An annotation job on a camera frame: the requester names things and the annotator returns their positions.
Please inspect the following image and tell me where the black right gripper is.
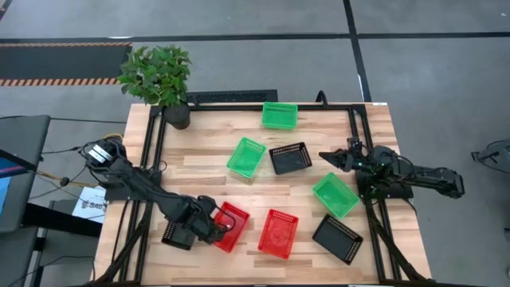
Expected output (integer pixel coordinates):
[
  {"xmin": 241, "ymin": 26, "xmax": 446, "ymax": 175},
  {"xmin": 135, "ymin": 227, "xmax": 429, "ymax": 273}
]
[{"xmin": 318, "ymin": 137, "xmax": 366, "ymax": 173}]

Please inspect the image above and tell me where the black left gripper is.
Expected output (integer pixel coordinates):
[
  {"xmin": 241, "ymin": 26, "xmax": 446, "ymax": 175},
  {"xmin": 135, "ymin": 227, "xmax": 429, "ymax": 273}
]
[{"xmin": 181, "ymin": 195, "xmax": 236, "ymax": 245}]

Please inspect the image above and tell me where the red plastic basket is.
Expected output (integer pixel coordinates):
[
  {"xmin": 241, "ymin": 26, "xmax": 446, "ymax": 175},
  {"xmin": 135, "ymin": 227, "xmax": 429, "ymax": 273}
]
[
  {"xmin": 257, "ymin": 208, "xmax": 300, "ymax": 261},
  {"xmin": 210, "ymin": 201, "xmax": 251, "ymax": 254}
]

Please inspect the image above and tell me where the green plastic basket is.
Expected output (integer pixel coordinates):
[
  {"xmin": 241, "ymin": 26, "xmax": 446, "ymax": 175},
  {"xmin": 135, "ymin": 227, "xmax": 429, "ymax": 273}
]
[
  {"xmin": 312, "ymin": 171, "xmax": 361, "ymax": 219},
  {"xmin": 226, "ymin": 136, "xmax": 268, "ymax": 179},
  {"xmin": 261, "ymin": 101, "xmax": 300, "ymax": 131}
]

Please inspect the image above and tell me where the black plastic basket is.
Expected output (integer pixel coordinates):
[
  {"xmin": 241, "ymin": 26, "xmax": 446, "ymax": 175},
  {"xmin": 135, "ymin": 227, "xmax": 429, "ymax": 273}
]
[
  {"xmin": 311, "ymin": 213, "xmax": 364, "ymax": 266},
  {"xmin": 269, "ymin": 142, "xmax": 313, "ymax": 175},
  {"xmin": 160, "ymin": 221, "xmax": 198, "ymax": 251}
]

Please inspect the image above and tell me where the black plant pot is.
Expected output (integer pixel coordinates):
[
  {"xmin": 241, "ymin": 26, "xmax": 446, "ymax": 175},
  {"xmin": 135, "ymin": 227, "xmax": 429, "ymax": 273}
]
[{"xmin": 162, "ymin": 101, "xmax": 191, "ymax": 131}]

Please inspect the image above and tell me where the white printed paper sheet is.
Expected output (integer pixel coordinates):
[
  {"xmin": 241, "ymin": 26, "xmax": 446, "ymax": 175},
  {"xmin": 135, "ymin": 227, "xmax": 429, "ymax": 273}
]
[{"xmin": 71, "ymin": 186, "xmax": 108, "ymax": 224}]

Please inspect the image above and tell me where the green leafy plant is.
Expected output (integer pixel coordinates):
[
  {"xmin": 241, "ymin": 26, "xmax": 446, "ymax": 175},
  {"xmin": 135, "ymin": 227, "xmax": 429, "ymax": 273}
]
[{"xmin": 116, "ymin": 44, "xmax": 193, "ymax": 108}]

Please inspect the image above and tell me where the monitor with blue screen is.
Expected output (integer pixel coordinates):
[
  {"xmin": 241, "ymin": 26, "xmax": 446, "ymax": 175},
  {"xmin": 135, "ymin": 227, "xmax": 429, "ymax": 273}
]
[{"xmin": 0, "ymin": 149, "xmax": 45, "ymax": 216}]

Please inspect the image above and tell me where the grey side desk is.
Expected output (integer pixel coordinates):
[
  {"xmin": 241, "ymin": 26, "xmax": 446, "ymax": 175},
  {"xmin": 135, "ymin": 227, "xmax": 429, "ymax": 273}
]
[{"xmin": 0, "ymin": 114, "xmax": 52, "ymax": 234}]

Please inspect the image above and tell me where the black hazard-striped floor mat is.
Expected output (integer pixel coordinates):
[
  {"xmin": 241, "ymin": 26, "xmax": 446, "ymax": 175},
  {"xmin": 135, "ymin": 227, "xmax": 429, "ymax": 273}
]
[{"xmin": 0, "ymin": 41, "xmax": 134, "ymax": 87}]

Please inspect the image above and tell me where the black metal table frame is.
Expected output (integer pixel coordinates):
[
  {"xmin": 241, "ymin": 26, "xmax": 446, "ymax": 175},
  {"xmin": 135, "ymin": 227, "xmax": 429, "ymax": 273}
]
[{"xmin": 93, "ymin": 101, "xmax": 435, "ymax": 287}]

